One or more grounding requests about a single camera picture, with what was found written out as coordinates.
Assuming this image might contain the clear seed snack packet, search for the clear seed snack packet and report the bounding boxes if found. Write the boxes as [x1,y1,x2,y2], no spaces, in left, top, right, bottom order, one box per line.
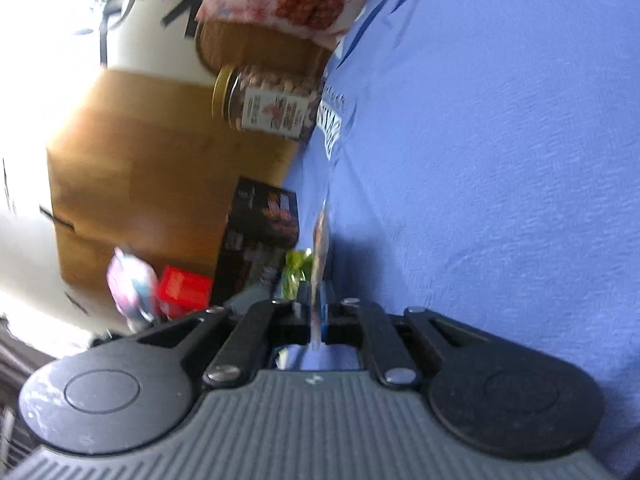
[309,197,330,351]

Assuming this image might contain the green roll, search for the green roll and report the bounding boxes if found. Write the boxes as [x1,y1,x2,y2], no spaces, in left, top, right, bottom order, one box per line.
[277,248,314,300]

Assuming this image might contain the pink blue plush toy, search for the pink blue plush toy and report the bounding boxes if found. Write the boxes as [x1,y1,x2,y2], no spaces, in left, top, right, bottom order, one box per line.
[106,247,158,333]

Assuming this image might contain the red gift bag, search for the red gift bag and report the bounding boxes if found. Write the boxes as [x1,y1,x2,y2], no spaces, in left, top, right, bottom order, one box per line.
[155,266,214,320]

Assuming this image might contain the black snack box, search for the black snack box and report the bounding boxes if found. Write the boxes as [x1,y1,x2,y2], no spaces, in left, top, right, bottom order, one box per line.
[209,177,299,304]

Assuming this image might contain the wooden board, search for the wooden board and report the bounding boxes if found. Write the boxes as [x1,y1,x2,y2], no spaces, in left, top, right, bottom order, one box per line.
[47,70,297,295]

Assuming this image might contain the nut jar gold lid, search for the nut jar gold lid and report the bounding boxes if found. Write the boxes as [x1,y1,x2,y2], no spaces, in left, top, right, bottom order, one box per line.
[212,65,322,141]

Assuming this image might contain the round woven tray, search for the round woven tray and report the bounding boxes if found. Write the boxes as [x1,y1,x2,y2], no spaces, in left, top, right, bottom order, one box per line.
[195,21,331,78]

